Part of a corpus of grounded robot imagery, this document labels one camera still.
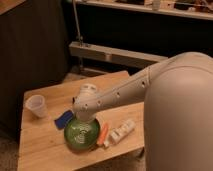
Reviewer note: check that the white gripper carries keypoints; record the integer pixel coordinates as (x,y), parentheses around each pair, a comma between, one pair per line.
(85,117)

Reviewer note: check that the green ceramic bowl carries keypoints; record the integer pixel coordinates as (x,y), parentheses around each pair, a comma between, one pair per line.
(81,136)

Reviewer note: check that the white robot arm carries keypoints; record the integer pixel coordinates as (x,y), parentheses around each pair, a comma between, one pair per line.
(178,110)

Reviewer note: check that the blue sponge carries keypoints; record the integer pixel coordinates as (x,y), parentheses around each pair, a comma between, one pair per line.
(61,121)

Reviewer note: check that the white tube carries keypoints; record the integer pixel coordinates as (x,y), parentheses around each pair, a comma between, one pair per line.
(120,133)

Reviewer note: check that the white plastic cup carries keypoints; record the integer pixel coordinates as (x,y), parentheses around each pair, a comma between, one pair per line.
(37,105)

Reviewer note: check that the wooden table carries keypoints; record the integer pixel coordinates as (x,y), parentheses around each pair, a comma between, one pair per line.
(42,145)

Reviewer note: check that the grey metal beam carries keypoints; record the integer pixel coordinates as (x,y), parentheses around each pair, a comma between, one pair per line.
(113,55)

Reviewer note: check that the metal pole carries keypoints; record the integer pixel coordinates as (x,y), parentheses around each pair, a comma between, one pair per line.
(79,37)

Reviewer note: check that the white shelf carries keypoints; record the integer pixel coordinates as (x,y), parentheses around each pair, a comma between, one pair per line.
(154,7)

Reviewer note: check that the orange handled tool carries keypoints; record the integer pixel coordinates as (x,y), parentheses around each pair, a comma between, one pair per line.
(103,134)

